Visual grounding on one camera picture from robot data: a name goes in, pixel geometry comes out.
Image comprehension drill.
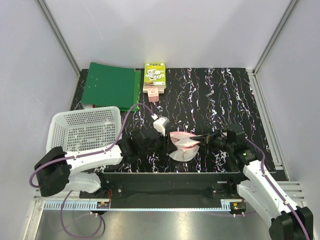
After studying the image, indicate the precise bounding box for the green printed box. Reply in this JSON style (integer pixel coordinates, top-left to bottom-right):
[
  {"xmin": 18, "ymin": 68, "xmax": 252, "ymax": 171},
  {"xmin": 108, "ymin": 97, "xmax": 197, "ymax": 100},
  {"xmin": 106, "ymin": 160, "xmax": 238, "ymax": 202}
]
[{"xmin": 142, "ymin": 62, "xmax": 167, "ymax": 94}]

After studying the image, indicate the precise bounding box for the small pink box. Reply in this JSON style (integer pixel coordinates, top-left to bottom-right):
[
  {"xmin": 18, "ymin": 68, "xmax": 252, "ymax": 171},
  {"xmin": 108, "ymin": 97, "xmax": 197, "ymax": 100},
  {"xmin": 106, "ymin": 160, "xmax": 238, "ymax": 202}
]
[{"xmin": 147, "ymin": 87, "xmax": 160, "ymax": 103}]

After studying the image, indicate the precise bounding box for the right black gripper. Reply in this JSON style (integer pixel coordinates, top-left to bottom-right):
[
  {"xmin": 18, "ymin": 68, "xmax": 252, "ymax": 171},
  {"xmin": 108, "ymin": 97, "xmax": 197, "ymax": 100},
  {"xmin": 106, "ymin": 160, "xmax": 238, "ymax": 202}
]
[{"xmin": 189, "ymin": 129, "xmax": 234, "ymax": 154}]

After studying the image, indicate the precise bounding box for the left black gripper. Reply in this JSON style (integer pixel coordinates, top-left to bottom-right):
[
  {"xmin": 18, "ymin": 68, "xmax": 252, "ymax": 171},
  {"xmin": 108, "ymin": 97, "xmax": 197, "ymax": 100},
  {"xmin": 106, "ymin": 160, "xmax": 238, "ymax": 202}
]
[{"xmin": 139, "ymin": 129, "xmax": 178, "ymax": 156}]

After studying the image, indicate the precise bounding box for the white plastic basket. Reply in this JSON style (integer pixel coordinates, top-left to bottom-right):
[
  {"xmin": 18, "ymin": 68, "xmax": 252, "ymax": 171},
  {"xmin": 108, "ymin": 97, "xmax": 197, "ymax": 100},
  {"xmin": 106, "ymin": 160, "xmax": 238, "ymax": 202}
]
[{"xmin": 46, "ymin": 106, "xmax": 122, "ymax": 156}]

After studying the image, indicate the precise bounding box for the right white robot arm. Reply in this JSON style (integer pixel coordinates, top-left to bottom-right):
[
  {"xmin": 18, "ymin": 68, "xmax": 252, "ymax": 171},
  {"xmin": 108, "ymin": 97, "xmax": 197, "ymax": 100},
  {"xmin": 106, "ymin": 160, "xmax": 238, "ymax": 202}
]
[{"xmin": 191, "ymin": 123, "xmax": 314, "ymax": 240}]

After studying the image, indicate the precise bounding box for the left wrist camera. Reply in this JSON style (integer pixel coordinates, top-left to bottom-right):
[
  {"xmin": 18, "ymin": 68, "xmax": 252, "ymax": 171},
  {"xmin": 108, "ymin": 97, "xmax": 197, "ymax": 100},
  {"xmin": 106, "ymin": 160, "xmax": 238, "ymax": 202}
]
[{"xmin": 153, "ymin": 116, "xmax": 169, "ymax": 136}]

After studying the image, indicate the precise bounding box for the purple cable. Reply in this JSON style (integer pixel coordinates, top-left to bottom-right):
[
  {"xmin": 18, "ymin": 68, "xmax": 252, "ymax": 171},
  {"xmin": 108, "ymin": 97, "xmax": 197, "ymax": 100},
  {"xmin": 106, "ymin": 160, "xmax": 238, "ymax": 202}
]
[
  {"xmin": 207, "ymin": 138, "xmax": 310, "ymax": 240},
  {"xmin": 28, "ymin": 102, "xmax": 160, "ymax": 238}
]

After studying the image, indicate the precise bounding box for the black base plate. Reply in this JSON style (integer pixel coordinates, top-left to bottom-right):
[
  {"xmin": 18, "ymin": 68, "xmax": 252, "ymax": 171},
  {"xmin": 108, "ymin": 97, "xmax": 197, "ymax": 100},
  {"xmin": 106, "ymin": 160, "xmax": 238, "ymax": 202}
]
[{"xmin": 79, "ymin": 173, "xmax": 245, "ymax": 210}]

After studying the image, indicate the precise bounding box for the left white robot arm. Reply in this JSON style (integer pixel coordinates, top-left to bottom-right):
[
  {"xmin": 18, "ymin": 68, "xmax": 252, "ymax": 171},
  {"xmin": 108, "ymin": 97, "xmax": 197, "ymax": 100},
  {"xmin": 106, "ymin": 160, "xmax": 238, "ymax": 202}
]
[{"xmin": 31, "ymin": 128, "xmax": 178, "ymax": 198}]

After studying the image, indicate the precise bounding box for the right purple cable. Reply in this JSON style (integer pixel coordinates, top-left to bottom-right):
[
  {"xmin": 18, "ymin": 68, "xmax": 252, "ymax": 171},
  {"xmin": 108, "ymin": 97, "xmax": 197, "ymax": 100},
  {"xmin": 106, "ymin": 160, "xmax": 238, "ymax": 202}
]
[{"xmin": 207, "ymin": 138, "xmax": 310, "ymax": 240}]

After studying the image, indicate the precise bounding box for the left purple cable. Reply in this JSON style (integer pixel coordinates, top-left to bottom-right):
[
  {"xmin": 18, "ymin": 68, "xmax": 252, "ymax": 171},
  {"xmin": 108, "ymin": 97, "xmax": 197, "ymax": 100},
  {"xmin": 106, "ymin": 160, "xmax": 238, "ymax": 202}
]
[{"xmin": 28, "ymin": 102, "xmax": 160, "ymax": 238}]

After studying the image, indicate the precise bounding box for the green folder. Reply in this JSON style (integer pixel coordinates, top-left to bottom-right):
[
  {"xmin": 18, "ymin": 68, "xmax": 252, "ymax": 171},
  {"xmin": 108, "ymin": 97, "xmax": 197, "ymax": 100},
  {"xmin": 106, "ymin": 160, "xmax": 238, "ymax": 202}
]
[{"xmin": 81, "ymin": 62, "xmax": 142, "ymax": 111}]

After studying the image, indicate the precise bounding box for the white mesh laundry bag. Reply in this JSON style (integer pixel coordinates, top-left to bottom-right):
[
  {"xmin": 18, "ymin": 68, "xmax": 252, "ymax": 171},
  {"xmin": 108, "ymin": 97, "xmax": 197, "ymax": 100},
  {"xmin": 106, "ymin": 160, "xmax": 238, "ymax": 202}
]
[{"xmin": 169, "ymin": 131, "xmax": 199, "ymax": 162}]

